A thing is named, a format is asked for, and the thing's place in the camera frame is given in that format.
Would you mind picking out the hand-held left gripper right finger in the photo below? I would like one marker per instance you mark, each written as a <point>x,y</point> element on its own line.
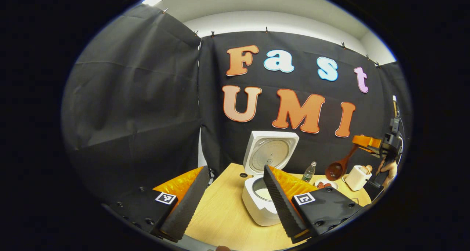
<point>281,207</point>

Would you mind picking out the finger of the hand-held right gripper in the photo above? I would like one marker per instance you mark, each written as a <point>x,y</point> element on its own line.
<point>367,142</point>

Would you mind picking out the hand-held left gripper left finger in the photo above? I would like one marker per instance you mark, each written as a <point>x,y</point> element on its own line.
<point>191,207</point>

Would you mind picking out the white rice cooker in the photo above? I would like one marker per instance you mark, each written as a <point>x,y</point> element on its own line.
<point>255,207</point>

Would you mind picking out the brown wooden spoon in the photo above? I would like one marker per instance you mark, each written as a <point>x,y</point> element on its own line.
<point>335,171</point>

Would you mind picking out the white toaster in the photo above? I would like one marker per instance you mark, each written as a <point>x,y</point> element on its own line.
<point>356,179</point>

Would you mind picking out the clear plastic water bottle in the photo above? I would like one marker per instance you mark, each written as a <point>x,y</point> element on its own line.
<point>309,173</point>

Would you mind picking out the white oval plate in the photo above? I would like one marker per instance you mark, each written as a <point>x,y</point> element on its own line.
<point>332,183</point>

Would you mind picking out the row of small cloth clips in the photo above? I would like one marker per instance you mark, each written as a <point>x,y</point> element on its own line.
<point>267,29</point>

